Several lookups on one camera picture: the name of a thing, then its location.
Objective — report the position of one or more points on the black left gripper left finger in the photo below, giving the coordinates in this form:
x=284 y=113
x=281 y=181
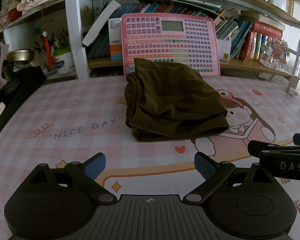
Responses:
x=83 y=175

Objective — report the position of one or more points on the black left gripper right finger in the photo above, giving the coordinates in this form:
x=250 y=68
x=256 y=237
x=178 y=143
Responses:
x=214 y=173

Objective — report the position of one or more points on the dark brown garment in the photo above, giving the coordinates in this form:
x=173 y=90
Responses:
x=171 y=101

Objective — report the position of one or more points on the pink checkered desk mat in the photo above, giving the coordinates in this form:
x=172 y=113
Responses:
x=74 y=120

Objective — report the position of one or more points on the black bag with watch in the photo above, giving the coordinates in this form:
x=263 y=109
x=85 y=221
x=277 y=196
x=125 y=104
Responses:
x=24 y=83

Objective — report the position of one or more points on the white pen holder cup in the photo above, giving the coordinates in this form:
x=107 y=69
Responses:
x=64 y=63

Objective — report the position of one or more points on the metal bowl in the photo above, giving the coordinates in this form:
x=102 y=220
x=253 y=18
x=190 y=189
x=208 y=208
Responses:
x=20 y=55

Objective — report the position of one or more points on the pink learning tablet toy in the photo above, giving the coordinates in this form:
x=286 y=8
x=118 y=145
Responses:
x=172 y=38

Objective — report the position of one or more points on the white leaning book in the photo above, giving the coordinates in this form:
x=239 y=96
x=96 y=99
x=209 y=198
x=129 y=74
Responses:
x=100 y=21

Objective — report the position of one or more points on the red thick dictionary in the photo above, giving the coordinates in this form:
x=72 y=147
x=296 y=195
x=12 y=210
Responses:
x=266 y=29

